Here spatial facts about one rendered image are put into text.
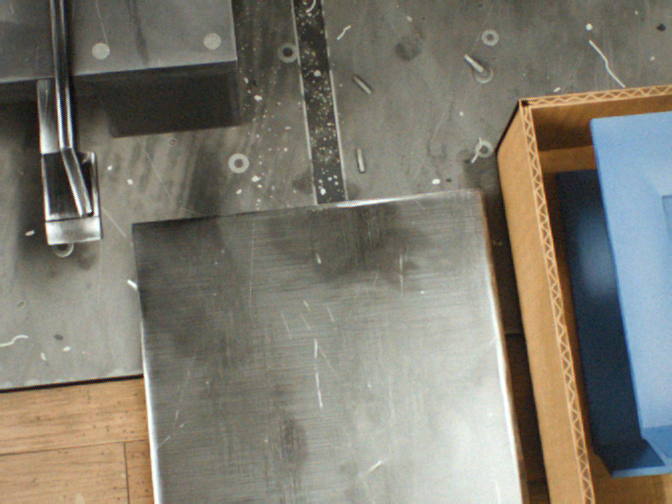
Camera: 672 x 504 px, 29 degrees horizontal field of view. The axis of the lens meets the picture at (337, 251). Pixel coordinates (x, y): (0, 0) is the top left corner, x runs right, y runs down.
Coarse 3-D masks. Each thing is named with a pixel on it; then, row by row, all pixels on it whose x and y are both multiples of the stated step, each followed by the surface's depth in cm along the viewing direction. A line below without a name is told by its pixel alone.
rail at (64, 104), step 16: (64, 0) 58; (64, 16) 58; (64, 32) 58; (64, 48) 57; (64, 64) 57; (64, 80) 57; (64, 96) 57; (64, 112) 57; (64, 128) 56; (64, 144) 56; (80, 144) 59
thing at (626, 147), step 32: (608, 128) 58; (640, 128) 58; (608, 160) 57; (640, 160) 57; (608, 192) 57; (640, 192) 57; (608, 224) 57; (640, 224) 57; (640, 256) 56; (640, 288) 56; (640, 320) 56; (640, 352) 55; (640, 384) 55; (640, 416) 55
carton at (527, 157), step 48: (576, 96) 60; (624, 96) 60; (528, 144) 59; (576, 144) 66; (528, 192) 60; (528, 240) 61; (528, 288) 62; (528, 336) 63; (576, 336) 64; (576, 384) 63; (576, 432) 56; (576, 480) 56; (624, 480) 62
